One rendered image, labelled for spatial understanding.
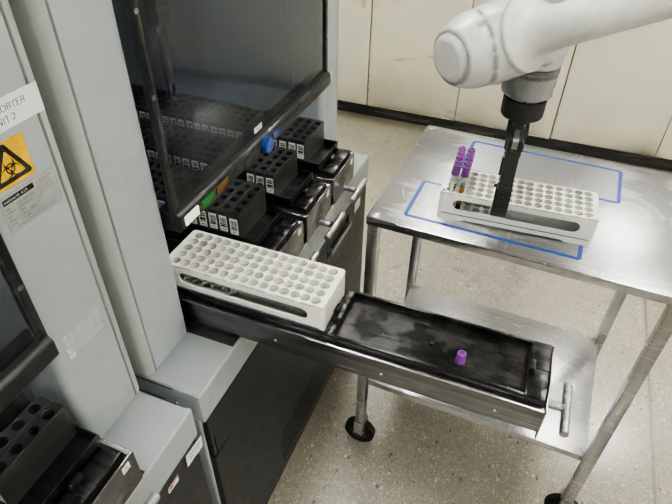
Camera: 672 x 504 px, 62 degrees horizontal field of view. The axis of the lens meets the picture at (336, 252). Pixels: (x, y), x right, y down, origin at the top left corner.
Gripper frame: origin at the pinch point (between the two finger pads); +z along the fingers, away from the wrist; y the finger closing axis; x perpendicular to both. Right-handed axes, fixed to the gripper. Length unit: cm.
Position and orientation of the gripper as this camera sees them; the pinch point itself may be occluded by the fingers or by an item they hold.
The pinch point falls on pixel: (502, 191)
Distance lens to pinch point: 116.7
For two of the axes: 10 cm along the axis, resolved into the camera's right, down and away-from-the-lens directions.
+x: -9.5, -2.1, 2.4
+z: -0.1, 7.7, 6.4
